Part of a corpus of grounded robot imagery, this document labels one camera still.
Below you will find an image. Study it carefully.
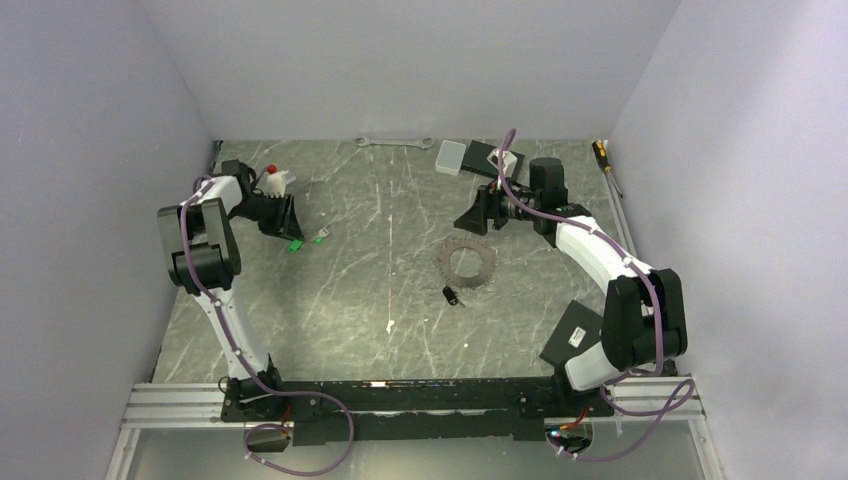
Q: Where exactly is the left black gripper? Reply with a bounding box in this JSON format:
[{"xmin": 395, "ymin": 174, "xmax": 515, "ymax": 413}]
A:
[{"xmin": 230, "ymin": 192, "xmax": 305, "ymax": 241}]

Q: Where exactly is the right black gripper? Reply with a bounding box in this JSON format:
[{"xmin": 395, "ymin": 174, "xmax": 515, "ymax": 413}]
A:
[{"xmin": 454, "ymin": 172, "xmax": 541, "ymax": 236}]

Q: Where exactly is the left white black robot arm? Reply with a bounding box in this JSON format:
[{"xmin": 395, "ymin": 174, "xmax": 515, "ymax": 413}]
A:
[{"xmin": 157, "ymin": 160, "xmax": 305, "ymax": 420}]

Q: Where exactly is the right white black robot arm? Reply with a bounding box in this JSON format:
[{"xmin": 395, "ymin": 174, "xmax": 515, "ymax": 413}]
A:
[{"xmin": 454, "ymin": 157, "xmax": 688, "ymax": 415}]

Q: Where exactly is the black flat rectangular box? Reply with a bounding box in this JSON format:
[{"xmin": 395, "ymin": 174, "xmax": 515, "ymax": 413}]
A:
[{"xmin": 460, "ymin": 141, "xmax": 525, "ymax": 180}]

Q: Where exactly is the translucent white plastic box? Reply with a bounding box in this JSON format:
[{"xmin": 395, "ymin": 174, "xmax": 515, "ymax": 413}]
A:
[{"xmin": 435, "ymin": 140, "xmax": 467, "ymax": 176}]

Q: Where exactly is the black key fob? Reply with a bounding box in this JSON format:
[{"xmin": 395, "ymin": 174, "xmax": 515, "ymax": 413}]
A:
[{"xmin": 442, "ymin": 286, "xmax": 465, "ymax": 307}]

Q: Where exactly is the silver open-end wrench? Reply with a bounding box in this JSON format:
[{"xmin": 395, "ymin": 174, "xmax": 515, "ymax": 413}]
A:
[{"xmin": 355, "ymin": 136, "xmax": 435, "ymax": 150}]

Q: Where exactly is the yellow black screwdriver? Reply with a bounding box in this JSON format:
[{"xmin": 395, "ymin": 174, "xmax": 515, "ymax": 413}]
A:
[{"xmin": 592, "ymin": 140, "xmax": 624, "ymax": 198}]

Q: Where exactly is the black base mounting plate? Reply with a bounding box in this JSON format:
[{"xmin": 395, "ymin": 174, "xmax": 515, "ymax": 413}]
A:
[{"xmin": 220, "ymin": 375, "xmax": 613, "ymax": 446}]

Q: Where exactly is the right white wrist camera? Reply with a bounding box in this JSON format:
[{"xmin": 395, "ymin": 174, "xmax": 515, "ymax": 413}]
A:
[{"xmin": 487, "ymin": 148, "xmax": 518, "ymax": 177}]

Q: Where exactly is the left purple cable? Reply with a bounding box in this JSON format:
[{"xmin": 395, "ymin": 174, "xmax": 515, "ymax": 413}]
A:
[{"xmin": 178, "ymin": 168, "xmax": 356, "ymax": 478}]

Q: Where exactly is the aluminium extrusion rail frame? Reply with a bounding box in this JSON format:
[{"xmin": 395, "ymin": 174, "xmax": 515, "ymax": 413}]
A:
[{"xmin": 107, "ymin": 377, "xmax": 725, "ymax": 479}]

